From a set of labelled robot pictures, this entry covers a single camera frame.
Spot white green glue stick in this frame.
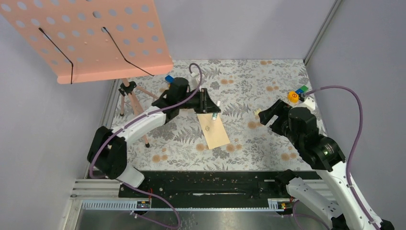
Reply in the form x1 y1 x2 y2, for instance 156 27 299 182
212 101 221 121

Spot small cream crumb piece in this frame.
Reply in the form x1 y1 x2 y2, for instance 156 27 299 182
254 108 262 115

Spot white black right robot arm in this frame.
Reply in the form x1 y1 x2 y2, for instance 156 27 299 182
259 98 394 230

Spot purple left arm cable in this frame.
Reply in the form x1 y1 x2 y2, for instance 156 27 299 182
88 63 203 230

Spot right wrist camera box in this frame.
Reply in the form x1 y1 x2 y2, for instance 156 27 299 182
296 93 316 112

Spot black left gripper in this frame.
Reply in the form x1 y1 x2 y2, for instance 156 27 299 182
178 88 221 114

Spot aluminium frame rail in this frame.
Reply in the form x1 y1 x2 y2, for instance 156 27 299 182
62 171 297 230

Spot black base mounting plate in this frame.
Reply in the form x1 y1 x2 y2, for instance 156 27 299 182
86 170 339 209

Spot cream envelope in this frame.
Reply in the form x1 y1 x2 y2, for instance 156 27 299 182
197 114 230 150

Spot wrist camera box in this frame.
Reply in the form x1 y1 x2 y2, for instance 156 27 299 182
296 93 316 112
190 72 200 88

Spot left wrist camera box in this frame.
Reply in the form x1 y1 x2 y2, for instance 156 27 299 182
190 72 200 88

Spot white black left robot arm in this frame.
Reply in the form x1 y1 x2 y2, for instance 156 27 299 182
87 78 221 197

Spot multicolour toy block car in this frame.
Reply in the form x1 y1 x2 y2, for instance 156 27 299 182
165 75 174 84

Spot yellow blue green toy blocks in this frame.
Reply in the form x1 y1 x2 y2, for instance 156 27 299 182
287 85 309 103

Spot floral patterned table mat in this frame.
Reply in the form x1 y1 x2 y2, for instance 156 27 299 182
127 59 310 171

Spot pink tripod music stand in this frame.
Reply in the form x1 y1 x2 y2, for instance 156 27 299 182
0 0 173 146

